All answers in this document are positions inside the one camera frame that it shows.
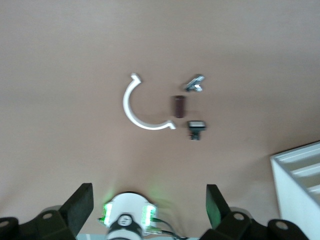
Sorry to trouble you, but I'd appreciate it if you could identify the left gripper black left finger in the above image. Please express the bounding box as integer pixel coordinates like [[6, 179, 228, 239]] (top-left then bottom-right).
[[0, 183, 94, 240]]

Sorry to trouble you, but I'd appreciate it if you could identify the brown table cover mat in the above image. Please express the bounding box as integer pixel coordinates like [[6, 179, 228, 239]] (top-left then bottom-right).
[[0, 0, 320, 238]]

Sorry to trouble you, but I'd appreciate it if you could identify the dark brown cylinder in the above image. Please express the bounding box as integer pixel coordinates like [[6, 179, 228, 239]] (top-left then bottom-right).
[[170, 94, 187, 119]]

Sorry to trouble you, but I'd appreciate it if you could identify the white C-shaped ring piece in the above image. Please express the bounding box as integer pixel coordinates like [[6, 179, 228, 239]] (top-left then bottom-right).
[[122, 72, 176, 131]]

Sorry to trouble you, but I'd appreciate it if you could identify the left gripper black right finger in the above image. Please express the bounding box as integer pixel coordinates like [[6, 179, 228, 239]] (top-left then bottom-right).
[[199, 184, 311, 240]]

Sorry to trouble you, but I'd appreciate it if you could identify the silver metal bracket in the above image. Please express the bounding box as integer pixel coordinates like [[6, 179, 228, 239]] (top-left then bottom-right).
[[181, 73, 207, 93]]

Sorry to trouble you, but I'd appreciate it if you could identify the black left base cable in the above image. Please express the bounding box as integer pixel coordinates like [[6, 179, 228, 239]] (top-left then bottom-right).
[[146, 214, 187, 240]]

